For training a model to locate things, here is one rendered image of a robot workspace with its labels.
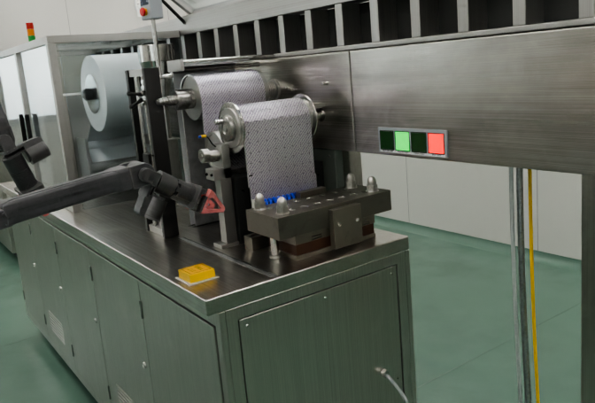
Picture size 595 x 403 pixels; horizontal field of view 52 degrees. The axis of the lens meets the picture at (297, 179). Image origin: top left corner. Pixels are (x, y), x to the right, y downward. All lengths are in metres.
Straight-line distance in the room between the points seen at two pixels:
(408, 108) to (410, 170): 3.36
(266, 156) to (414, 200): 3.36
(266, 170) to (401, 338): 0.63
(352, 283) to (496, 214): 2.94
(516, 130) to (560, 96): 0.13
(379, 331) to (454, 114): 0.66
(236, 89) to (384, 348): 0.92
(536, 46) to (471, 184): 3.26
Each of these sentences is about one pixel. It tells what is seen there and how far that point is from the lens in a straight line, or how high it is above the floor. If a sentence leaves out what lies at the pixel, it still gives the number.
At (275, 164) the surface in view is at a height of 1.13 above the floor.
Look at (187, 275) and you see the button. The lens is 1.57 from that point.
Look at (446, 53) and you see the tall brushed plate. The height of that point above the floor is 1.41.
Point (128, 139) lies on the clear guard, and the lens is 2.69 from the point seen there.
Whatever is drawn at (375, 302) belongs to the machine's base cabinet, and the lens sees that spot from 1.78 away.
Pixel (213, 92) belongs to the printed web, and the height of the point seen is 1.35.
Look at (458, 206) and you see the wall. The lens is 4.76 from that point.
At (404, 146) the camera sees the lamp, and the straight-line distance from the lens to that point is 1.69.
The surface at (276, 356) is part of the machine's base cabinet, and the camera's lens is 1.61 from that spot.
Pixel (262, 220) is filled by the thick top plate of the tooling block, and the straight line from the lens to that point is 1.64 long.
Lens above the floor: 1.41
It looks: 11 degrees down
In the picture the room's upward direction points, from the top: 5 degrees counter-clockwise
